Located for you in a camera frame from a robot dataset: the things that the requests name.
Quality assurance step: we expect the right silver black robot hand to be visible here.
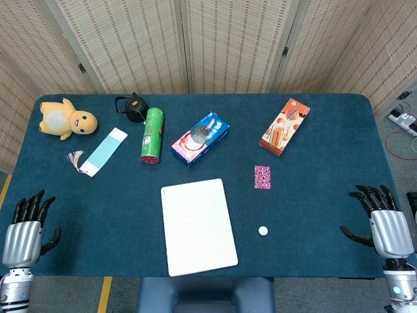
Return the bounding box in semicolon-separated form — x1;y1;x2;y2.
339;184;415;261

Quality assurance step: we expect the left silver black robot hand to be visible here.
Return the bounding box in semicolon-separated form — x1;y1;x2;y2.
1;189;62;270

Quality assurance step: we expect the pink patterned small packet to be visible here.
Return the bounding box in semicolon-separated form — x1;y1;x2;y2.
253;165;272;190

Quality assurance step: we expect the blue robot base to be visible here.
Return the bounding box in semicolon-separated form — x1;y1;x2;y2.
136;276;276;313

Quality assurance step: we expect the green cylindrical chip can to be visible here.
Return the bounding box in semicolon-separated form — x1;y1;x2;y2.
139;107;165;166

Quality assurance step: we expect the white rectangular board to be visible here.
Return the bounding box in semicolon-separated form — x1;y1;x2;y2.
160;178;239;278

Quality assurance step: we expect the black box at floor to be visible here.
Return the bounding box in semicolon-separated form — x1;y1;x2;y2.
406;192;417;226

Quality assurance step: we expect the blue table cloth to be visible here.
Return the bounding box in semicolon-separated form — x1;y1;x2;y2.
0;93;403;280

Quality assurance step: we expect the white power strip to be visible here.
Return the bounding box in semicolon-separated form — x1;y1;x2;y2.
387;109;417;137

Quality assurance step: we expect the blue white bookmark with tassel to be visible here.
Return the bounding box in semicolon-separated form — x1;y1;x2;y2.
66;127;129;178

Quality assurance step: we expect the woven folding screen panel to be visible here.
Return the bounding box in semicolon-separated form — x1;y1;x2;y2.
321;0;417;113
180;0;302;95
42;0;190;95
0;53;38;170
0;0;102;95
272;0;397;95

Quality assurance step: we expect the yellow plush toy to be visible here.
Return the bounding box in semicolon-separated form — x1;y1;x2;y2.
39;97;98;142

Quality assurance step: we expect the orange wafer roll box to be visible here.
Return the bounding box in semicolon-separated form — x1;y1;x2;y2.
259;98;311;157

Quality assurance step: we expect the blue cookie box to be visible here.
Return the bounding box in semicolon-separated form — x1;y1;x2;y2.
171;111;231;169

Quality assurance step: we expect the red cable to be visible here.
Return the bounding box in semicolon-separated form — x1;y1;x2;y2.
384;130;417;160

